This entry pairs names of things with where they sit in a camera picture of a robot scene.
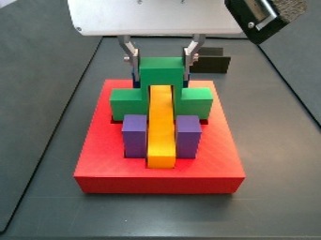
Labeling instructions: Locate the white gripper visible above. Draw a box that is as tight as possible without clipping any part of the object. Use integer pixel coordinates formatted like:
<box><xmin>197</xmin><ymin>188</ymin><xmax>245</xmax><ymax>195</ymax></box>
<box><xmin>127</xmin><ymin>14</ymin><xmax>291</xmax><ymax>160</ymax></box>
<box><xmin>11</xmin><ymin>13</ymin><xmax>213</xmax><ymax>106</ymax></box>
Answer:
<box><xmin>69</xmin><ymin>0</ymin><xmax>242</xmax><ymax>81</ymax></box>

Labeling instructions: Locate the green bridge-shaped block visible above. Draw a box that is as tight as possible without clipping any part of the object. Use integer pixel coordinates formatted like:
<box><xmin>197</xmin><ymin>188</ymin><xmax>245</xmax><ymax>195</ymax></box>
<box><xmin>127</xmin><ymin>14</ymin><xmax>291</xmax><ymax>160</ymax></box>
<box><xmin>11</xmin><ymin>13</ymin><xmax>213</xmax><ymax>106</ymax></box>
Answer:
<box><xmin>110</xmin><ymin>57</ymin><xmax>213</xmax><ymax>121</ymax></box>

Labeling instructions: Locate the red base board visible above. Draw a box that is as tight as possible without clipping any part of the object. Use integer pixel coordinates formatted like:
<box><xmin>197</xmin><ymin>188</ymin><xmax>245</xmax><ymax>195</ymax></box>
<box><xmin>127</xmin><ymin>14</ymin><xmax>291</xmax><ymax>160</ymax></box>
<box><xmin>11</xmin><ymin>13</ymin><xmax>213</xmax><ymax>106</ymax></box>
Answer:
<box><xmin>74</xmin><ymin>80</ymin><xmax>246</xmax><ymax>194</ymax></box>

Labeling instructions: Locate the blue block left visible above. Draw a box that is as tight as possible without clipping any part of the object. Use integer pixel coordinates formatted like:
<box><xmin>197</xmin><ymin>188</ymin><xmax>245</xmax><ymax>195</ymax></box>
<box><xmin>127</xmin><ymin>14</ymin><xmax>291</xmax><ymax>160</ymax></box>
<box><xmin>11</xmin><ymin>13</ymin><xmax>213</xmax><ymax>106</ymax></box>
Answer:
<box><xmin>131</xmin><ymin>71</ymin><xmax>141</xmax><ymax>88</ymax></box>

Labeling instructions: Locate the blue block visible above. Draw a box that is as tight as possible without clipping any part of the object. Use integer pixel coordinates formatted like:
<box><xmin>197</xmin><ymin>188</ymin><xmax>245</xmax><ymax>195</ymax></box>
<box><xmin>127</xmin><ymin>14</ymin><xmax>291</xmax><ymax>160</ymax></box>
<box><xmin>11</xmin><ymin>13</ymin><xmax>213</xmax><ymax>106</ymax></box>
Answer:
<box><xmin>184</xmin><ymin>68</ymin><xmax>190</xmax><ymax>88</ymax></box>
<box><xmin>131</xmin><ymin>71</ymin><xmax>141</xmax><ymax>88</ymax></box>

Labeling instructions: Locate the blue block right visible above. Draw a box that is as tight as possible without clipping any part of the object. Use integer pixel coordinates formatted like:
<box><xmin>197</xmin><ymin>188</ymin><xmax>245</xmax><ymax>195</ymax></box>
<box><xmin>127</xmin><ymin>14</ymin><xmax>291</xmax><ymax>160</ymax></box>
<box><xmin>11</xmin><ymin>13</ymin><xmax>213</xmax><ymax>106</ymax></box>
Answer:
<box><xmin>184</xmin><ymin>68</ymin><xmax>190</xmax><ymax>88</ymax></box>

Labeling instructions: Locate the yellow long bar block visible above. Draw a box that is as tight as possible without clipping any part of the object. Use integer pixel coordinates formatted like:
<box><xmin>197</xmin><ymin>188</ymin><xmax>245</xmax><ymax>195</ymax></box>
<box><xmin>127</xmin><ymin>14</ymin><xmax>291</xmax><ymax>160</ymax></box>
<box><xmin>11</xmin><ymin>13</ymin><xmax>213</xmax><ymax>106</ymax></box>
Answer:
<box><xmin>147</xmin><ymin>85</ymin><xmax>176</xmax><ymax>169</ymax></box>

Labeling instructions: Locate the purple block left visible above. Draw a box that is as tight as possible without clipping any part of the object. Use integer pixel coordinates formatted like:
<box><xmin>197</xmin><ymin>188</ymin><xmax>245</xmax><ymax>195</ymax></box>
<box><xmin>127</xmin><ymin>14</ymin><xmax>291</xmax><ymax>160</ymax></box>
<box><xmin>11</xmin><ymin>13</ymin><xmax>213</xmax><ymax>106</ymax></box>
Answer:
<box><xmin>122</xmin><ymin>114</ymin><xmax>147</xmax><ymax>158</ymax></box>

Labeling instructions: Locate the purple block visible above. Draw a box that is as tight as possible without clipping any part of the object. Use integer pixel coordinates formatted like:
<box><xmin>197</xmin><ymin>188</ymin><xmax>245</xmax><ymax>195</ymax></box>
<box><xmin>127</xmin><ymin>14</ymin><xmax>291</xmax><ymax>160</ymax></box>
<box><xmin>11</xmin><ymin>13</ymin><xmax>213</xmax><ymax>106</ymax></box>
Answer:
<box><xmin>176</xmin><ymin>115</ymin><xmax>202</xmax><ymax>158</ymax></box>
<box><xmin>122</xmin><ymin>114</ymin><xmax>147</xmax><ymax>158</ymax></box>

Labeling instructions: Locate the purple block right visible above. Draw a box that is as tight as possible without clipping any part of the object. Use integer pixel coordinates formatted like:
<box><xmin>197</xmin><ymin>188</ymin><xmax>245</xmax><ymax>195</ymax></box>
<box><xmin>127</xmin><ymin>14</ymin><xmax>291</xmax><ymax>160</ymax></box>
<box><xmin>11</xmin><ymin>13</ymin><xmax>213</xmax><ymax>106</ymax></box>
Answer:
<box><xmin>176</xmin><ymin>115</ymin><xmax>202</xmax><ymax>158</ymax></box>

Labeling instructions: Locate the black angled bracket holder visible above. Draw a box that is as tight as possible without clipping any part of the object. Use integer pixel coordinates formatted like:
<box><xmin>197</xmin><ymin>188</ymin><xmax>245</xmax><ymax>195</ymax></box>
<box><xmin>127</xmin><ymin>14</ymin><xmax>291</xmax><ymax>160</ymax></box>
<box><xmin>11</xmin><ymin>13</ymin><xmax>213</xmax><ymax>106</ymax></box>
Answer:
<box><xmin>190</xmin><ymin>47</ymin><xmax>232</xmax><ymax>74</ymax></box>

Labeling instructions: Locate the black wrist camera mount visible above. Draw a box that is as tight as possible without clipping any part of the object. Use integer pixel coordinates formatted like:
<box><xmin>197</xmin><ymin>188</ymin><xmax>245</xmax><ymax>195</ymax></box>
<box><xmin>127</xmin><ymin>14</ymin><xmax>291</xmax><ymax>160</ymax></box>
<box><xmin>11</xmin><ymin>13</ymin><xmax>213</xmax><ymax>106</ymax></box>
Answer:
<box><xmin>224</xmin><ymin>0</ymin><xmax>309</xmax><ymax>45</ymax></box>

